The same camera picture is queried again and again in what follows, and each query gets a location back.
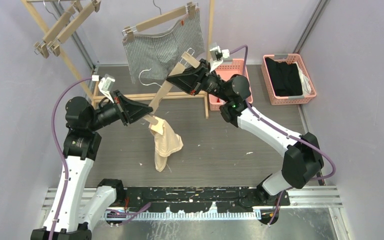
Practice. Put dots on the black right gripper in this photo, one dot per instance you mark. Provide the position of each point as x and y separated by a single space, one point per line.
192 79

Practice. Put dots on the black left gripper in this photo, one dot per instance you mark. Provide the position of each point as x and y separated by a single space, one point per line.
132 111

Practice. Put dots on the wooden hanger for beige underwear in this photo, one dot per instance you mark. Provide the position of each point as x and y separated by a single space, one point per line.
186 58

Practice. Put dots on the beige underwear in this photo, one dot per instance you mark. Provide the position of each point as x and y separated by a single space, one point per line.
166 142

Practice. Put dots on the wooden hanger for red underwear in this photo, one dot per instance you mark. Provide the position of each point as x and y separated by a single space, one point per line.
71 19

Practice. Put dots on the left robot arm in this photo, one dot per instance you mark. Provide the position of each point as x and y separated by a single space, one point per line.
67 220

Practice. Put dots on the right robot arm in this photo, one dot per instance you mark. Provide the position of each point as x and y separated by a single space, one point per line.
302 158

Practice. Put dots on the grey striped boxer underwear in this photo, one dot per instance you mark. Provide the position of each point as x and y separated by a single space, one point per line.
160 52

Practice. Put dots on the wooden hanger for striped underwear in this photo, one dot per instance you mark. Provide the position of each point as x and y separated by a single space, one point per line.
189 9

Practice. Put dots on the empty pink plastic basket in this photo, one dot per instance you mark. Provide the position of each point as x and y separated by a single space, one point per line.
226 71

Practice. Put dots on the black folded garment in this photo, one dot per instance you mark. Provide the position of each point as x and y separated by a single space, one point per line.
284 77

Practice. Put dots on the pink basket with clothes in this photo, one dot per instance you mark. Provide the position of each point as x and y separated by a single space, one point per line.
290 58

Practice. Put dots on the white cloth in basket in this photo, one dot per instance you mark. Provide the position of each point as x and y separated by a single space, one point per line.
305 81

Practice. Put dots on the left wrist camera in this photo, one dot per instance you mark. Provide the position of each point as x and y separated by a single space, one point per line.
105 84

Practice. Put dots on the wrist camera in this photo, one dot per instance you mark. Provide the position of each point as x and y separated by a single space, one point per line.
217 56
105 84

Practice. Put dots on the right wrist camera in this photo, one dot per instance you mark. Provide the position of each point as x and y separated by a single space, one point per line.
217 56

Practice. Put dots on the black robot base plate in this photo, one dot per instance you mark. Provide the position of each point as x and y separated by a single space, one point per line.
227 199

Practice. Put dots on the aluminium cable duct rail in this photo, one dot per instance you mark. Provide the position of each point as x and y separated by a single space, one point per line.
210 215

